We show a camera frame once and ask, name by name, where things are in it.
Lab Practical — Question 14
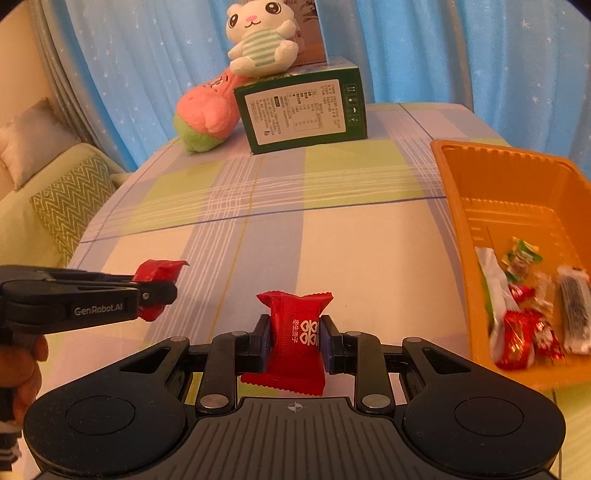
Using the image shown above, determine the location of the large red snack packet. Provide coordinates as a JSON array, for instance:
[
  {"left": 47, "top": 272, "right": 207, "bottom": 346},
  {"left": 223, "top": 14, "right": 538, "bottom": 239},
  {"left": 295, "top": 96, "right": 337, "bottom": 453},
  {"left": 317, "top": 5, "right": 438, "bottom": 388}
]
[{"left": 132, "top": 260, "right": 188, "bottom": 322}]

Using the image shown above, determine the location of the silver white foil packet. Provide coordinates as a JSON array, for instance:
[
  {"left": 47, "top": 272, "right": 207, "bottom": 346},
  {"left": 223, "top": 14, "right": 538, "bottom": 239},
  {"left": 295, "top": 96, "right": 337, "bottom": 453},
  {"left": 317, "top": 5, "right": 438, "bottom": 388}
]
[{"left": 475, "top": 247, "right": 520, "bottom": 363}]

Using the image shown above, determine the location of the green brown candy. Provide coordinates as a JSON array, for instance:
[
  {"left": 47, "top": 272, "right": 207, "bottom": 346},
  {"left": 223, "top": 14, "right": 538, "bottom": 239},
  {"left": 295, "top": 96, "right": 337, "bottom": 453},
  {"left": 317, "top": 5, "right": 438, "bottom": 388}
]
[{"left": 502, "top": 237, "right": 543, "bottom": 283}]

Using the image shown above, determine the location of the clear black seaweed packet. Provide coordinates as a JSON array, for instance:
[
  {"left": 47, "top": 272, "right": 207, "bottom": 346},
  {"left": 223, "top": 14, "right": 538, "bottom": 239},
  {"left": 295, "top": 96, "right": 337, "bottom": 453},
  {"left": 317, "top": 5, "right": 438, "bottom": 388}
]
[{"left": 557, "top": 265, "right": 590, "bottom": 355}]

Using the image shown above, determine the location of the brown cube candy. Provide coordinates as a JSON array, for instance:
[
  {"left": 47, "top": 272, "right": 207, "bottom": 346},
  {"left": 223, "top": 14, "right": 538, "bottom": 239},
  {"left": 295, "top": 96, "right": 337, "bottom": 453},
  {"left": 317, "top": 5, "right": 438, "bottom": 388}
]
[{"left": 534, "top": 271, "right": 555, "bottom": 314}]

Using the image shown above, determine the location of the person's left hand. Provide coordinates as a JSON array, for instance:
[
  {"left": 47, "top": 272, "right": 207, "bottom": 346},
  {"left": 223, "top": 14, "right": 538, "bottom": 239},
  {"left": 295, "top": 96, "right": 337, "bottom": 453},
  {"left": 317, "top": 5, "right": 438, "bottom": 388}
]
[{"left": 1, "top": 335, "right": 49, "bottom": 427}]

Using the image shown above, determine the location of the light green sofa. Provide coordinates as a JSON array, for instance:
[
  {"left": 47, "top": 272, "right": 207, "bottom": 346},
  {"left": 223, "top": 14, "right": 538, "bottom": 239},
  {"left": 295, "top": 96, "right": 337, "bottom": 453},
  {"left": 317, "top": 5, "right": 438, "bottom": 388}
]
[{"left": 1, "top": 143, "right": 124, "bottom": 268}]

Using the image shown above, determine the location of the green zigzag cushion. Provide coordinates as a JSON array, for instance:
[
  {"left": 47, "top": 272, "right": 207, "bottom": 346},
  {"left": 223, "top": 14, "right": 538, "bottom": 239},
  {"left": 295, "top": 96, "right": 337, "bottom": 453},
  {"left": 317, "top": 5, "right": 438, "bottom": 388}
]
[{"left": 29, "top": 154, "right": 115, "bottom": 263}]

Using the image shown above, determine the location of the plaid tablecloth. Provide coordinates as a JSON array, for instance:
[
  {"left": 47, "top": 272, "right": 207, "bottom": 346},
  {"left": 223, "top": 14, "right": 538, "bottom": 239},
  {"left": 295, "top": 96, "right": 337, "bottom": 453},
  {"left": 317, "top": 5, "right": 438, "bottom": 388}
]
[{"left": 22, "top": 102, "right": 591, "bottom": 480}]

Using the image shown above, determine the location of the beige grey cushion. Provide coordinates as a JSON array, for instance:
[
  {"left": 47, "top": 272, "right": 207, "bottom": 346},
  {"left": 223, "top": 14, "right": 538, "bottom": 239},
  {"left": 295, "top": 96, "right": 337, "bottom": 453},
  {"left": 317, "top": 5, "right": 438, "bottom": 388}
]
[{"left": 1, "top": 98, "right": 80, "bottom": 191}]

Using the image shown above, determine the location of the pink green star plush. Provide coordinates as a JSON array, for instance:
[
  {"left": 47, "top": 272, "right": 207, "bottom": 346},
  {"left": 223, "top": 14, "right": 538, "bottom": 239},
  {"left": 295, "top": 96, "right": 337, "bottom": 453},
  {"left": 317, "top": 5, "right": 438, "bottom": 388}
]
[{"left": 173, "top": 68, "right": 252, "bottom": 153}]

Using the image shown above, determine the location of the orange plastic tray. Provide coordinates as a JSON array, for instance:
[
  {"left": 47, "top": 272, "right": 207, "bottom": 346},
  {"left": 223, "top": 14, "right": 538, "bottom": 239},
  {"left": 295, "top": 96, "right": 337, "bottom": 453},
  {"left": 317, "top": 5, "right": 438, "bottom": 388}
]
[{"left": 431, "top": 140, "right": 590, "bottom": 391}]

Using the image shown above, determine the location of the blue star curtain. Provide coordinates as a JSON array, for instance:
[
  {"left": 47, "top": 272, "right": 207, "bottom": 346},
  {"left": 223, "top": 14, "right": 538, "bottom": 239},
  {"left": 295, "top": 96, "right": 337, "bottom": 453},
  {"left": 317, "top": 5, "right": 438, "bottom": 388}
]
[{"left": 29, "top": 0, "right": 590, "bottom": 172}]

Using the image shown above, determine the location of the green white carton box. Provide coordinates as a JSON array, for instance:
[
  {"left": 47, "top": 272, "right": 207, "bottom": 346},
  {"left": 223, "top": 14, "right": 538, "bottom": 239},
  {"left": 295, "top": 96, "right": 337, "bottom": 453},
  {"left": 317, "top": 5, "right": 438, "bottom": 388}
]
[{"left": 235, "top": 57, "right": 368, "bottom": 154}]

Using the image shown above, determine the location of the white rabbit plush toy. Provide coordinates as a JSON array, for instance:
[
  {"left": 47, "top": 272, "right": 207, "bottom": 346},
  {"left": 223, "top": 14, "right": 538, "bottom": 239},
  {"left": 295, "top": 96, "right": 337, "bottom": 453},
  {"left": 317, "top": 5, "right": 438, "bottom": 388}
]
[{"left": 225, "top": 0, "right": 300, "bottom": 78}]

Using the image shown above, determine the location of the brown white paper box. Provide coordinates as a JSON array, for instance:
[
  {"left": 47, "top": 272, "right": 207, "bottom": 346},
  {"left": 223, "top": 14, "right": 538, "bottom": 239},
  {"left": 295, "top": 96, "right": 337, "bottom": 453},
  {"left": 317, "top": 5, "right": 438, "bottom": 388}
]
[{"left": 284, "top": 0, "right": 327, "bottom": 67}]

